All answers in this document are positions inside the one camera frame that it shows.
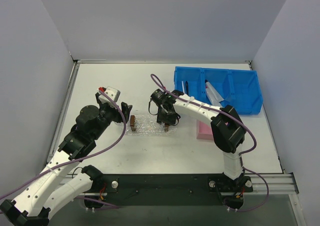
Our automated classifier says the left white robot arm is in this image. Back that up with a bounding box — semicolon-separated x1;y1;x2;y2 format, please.
0;101;132;226

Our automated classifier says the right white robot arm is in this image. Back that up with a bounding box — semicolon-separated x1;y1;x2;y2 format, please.
150;89;247;182

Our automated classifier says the clear textured oval tray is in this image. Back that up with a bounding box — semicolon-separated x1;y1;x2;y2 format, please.
125;114;178;137

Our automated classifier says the blue compartment bin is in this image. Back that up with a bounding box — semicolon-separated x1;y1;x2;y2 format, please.
173;66;263;115

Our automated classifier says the white toothbrush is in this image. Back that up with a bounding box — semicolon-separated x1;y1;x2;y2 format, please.
184;81;189;95

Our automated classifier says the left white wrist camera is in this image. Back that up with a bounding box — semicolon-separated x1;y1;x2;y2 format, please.
95;86;121;104

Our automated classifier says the white toothpaste tube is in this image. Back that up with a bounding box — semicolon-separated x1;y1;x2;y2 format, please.
205;79;224;107

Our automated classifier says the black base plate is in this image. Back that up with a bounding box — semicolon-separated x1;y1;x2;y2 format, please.
84;173;253;207

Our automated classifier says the black toothbrush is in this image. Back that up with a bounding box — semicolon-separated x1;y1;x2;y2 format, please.
181;81;186;94

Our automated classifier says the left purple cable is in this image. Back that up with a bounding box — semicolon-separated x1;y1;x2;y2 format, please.
0;89;128;211

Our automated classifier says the pink plastic box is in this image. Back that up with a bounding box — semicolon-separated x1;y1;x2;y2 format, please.
196;120;214;141

